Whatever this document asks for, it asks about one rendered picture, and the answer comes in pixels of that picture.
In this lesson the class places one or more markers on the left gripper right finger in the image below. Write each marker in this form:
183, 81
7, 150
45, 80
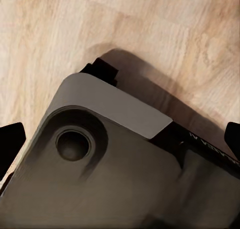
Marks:
232, 138

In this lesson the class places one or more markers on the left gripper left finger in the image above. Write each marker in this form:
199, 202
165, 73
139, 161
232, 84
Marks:
12, 138

